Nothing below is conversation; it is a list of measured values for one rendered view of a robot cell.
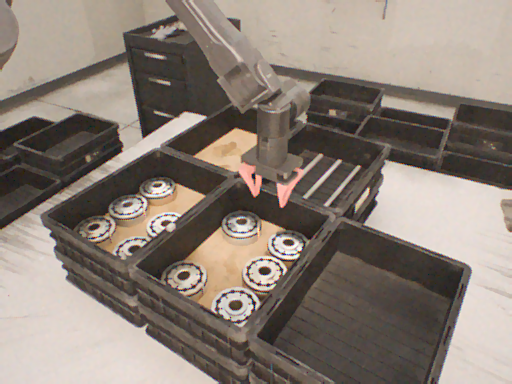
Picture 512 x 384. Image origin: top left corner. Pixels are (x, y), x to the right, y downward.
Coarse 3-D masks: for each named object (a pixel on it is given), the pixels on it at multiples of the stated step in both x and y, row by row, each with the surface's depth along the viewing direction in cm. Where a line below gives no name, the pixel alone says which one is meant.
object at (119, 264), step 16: (192, 160) 118; (112, 176) 112; (224, 176) 112; (80, 192) 105; (192, 208) 100; (48, 224) 96; (176, 224) 95; (80, 240) 91; (96, 256) 89; (112, 256) 87
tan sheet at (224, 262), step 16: (272, 224) 110; (208, 240) 105; (224, 240) 105; (192, 256) 100; (208, 256) 101; (224, 256) 100; (240, 256) 100; (256, 256) 100; (208, 272) 96; (224, 272) 96; (240, 272) 96; (208, 288) 92; (224, 288) 92; (208, 304) 89
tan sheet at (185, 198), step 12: (180, 192) 122; (192, 192) 122; (168, 204) 117; (180, 204) 117; (192, 204) 117; (108, 216) 113; (120, 228) 109; (132, 228) 109; (144, 228) 109; (120, 240) 105
